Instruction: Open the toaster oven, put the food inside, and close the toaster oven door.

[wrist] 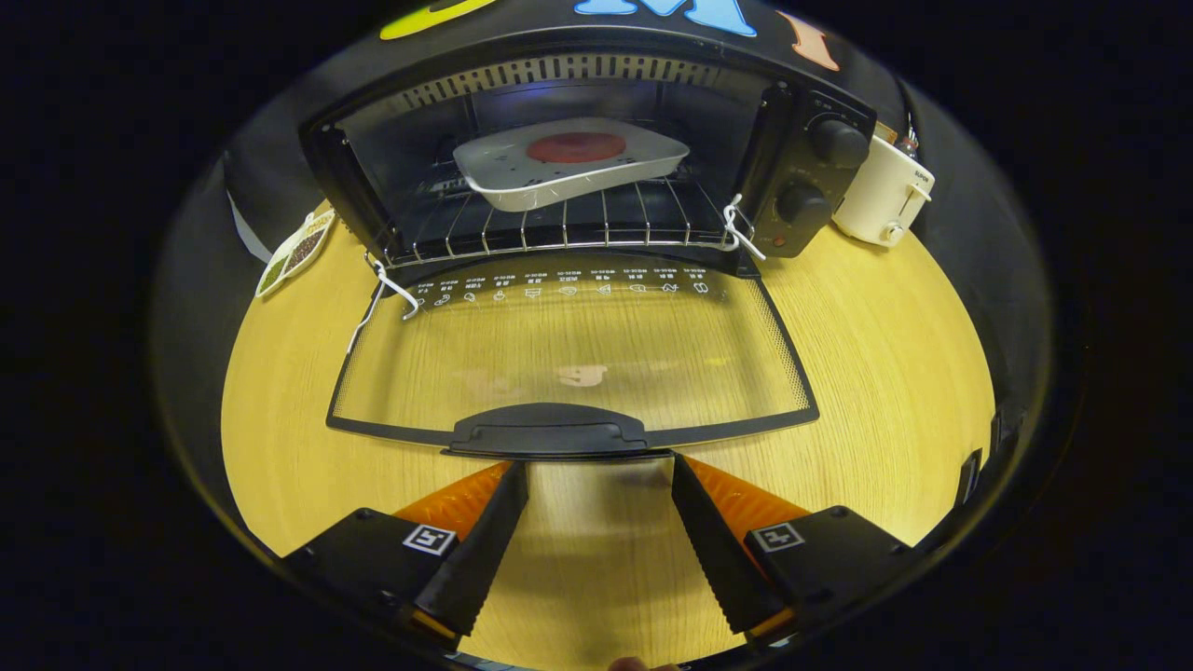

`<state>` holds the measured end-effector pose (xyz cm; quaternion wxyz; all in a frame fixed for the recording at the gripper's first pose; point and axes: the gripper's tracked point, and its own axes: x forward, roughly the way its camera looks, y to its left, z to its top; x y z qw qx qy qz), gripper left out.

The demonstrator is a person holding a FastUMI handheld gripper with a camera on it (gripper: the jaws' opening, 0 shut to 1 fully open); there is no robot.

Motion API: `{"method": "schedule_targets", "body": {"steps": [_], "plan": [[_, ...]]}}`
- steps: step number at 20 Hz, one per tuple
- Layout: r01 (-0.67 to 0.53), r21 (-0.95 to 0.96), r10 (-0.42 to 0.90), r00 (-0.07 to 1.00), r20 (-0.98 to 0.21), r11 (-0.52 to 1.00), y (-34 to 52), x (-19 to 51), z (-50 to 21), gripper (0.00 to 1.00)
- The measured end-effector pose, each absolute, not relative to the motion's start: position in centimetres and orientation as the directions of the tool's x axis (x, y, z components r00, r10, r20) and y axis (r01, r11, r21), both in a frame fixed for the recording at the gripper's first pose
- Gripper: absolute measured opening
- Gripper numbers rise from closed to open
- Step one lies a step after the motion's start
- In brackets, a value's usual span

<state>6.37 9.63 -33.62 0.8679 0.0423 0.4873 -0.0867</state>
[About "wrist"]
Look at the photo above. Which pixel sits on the black backdrop cloth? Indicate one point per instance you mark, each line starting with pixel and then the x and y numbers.
pixel 960 186

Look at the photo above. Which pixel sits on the white toaster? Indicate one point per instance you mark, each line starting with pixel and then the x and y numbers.
pixel 881 196

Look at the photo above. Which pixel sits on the black toaster oven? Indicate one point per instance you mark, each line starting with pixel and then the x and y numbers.
pixel 788 140

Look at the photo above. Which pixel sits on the white divided tray of beans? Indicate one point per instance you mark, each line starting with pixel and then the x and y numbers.
pixel 294 253

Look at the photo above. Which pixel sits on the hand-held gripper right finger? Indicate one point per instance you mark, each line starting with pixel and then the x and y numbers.
pixel 713 559

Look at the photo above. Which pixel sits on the white square dish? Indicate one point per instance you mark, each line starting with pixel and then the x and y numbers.
pixel 578 184

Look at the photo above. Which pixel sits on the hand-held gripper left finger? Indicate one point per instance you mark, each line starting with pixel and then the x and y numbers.
pixel 485 559

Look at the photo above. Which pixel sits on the clear bottle with red label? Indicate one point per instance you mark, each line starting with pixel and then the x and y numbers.
pixel 910 142

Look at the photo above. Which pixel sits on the pink ham slice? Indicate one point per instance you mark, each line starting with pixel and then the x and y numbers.
pixel 576 147

